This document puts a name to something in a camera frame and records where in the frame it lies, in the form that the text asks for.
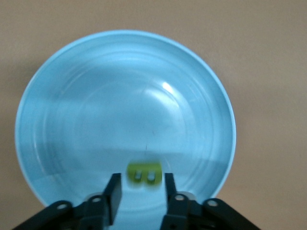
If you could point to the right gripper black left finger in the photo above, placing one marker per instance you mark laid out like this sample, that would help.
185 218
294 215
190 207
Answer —
115 191

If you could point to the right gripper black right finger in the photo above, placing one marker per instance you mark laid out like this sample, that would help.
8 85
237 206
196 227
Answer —
171 191

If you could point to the green foam letter B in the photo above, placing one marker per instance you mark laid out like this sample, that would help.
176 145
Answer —
144 167

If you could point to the blue plate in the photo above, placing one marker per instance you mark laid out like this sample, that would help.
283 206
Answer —
108 107

